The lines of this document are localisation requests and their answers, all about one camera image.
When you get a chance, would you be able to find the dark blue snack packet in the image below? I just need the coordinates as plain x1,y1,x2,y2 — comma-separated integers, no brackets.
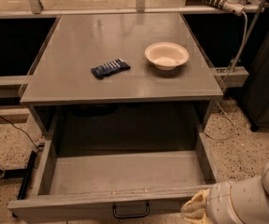
91,59,131,79

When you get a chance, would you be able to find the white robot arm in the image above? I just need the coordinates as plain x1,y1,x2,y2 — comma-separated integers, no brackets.
180,162,269,224

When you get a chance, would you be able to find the metal frame rail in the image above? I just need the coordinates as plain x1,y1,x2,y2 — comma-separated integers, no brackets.
0,0,269,20

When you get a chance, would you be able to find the black drawer handle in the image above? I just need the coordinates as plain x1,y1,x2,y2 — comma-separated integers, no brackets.
112,203,150,219

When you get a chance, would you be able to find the white power cable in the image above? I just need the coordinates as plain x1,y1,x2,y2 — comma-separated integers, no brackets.
203,11,249,142

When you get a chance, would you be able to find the grey cabinet with top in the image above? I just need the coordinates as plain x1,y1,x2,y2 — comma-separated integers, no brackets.
21,13,222,133

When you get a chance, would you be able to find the white power strip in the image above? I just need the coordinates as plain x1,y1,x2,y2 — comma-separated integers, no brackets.
201,0,245,16

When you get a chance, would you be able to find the black bar on floor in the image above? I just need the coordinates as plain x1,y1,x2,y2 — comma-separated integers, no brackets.
17,151,37,200

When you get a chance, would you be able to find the grey top drawer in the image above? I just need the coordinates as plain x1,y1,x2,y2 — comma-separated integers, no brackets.
7,105,222,224

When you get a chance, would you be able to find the black cable on floor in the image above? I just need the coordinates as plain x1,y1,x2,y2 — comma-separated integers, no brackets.
0,106,45,151

